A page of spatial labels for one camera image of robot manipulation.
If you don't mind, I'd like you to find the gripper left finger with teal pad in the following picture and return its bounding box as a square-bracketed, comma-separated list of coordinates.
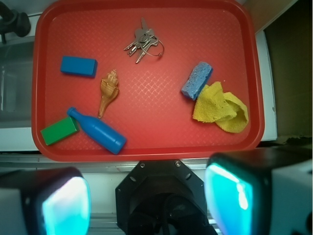
[0, 167, 91, 235]

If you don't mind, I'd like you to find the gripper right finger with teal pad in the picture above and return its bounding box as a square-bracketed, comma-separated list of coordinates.
[204, 147, 313, 235]

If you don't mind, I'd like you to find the blue rectangular block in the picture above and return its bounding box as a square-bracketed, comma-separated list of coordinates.
[60, 56, 98, 77]

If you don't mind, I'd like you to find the green rectangular block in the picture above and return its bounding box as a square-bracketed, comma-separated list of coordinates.
[41, 117, 79, 145]

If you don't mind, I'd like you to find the blue plastic bottle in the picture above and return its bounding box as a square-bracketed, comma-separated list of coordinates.
[67, 107, 127, 155]

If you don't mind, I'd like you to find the yellow cloth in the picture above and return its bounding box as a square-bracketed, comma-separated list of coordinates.
[192, 82, 249, 134]

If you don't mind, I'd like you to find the brown conch seashell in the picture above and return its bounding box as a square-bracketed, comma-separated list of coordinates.
[98, 70, 119, 119]

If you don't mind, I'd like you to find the blue sponge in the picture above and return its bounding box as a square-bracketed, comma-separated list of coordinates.
[181, 62, 213, 100]

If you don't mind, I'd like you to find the red plastic tray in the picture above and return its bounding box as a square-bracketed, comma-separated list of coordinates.
[31, 0, 265, 162]

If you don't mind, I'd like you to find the grey sink basin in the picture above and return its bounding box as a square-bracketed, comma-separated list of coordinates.
[0, 42, 34, 129]

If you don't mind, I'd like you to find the grey sink faucet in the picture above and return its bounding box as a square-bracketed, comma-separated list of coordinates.
[0, 1, 31, 44]

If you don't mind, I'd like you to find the silver key bunch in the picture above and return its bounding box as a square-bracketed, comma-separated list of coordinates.
[123, 17, 165, 64]

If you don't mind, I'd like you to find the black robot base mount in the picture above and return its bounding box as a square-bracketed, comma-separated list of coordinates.
[115, 160, 217, 235]

